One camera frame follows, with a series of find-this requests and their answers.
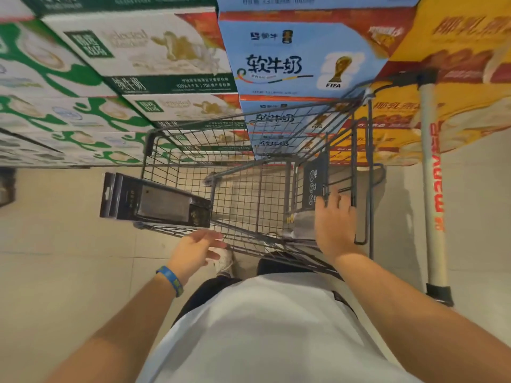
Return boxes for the person's left hand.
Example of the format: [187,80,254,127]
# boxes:
[167,230,229,287]

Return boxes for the person's right hand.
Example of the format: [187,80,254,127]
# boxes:
[314,192,358,264]

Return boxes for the grey wire shopping cart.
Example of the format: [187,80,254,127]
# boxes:
[133,67,456,309]

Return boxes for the person's right forearm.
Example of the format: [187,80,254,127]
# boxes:
[332,252,511,383]

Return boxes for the person's left forearm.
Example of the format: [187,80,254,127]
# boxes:
[46,272,183,383]

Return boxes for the dark cart seat panel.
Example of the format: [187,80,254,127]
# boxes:
[301,154,331,212]

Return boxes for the white left shoe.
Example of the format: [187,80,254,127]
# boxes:
[212,247,235,279]

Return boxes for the blue wristband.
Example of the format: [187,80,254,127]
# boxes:
[155,265,185,298]

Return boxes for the black shorts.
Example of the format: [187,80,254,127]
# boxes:
[170,252,357,328]

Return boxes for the white shirt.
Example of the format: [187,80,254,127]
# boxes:
[135,272,425,383]

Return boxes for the stack of light blue cartons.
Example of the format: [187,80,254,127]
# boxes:
[215,0,423,161]

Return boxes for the stack of green swirl cartons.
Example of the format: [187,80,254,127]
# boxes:
[0,18,155,169]

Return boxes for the dark cardboard box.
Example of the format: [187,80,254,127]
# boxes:
[0,167,18,209]

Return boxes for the stack of dark green cartons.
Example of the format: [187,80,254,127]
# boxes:
[18,0,255,165]

